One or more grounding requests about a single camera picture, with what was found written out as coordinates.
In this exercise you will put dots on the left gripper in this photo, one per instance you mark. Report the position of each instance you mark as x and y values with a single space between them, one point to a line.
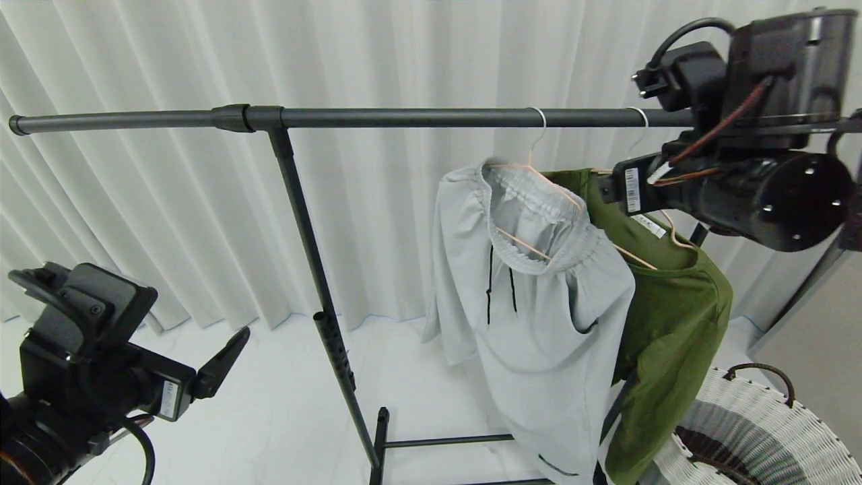
168 391

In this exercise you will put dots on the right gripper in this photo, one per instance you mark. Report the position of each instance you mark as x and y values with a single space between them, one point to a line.
741 195

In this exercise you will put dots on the pink clothes hanger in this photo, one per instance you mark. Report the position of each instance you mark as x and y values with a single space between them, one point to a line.
532 246
673 229

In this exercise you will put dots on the green long-sleeved shirt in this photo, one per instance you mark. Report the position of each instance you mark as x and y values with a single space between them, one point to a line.
673 323

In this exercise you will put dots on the pale grey shorts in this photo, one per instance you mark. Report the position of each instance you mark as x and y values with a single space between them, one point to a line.
539 350

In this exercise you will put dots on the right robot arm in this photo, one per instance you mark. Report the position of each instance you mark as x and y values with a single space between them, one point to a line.
788 74

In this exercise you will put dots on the white laundry basket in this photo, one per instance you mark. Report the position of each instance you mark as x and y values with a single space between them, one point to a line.
774 424

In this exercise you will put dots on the black clothes rack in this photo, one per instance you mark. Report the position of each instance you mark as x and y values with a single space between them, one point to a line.
404 118

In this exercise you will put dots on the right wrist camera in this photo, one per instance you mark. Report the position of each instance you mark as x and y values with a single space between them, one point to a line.
687 74

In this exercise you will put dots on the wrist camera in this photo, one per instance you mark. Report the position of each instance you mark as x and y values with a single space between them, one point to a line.
687 74
87 316

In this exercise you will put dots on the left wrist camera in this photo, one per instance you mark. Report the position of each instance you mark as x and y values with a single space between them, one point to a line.
87 316

